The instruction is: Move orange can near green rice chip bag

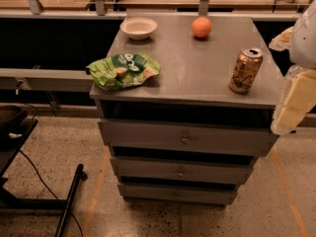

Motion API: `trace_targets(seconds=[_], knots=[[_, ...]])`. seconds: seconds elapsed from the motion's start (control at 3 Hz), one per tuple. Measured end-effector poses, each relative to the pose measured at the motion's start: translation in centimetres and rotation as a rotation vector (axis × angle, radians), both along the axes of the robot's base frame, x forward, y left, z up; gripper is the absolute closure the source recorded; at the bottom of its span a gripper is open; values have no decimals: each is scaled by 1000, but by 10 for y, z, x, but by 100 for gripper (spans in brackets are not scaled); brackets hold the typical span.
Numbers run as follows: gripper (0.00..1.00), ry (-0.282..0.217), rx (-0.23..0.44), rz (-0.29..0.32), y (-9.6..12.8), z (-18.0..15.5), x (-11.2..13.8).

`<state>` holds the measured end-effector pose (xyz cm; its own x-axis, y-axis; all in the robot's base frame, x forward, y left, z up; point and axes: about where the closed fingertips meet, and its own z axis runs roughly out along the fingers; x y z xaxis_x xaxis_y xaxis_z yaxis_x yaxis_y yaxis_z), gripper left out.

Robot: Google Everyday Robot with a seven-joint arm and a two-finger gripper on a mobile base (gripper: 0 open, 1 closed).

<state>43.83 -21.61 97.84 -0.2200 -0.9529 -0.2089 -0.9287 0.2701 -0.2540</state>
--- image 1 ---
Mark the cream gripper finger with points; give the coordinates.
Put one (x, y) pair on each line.
(282, 41)
(296, 99)

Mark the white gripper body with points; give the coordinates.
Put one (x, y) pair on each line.
(304, 39)

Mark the orange soda can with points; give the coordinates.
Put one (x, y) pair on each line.
(248, 63)

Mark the green rice chip bag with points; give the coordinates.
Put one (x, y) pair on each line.
(123, 70)

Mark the orange fruit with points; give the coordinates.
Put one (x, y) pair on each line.
(201, 27)

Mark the grey drawer cabinet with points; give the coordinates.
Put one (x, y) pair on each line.
(184, 135)

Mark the white bowl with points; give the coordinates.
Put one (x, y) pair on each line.
(138, 28)

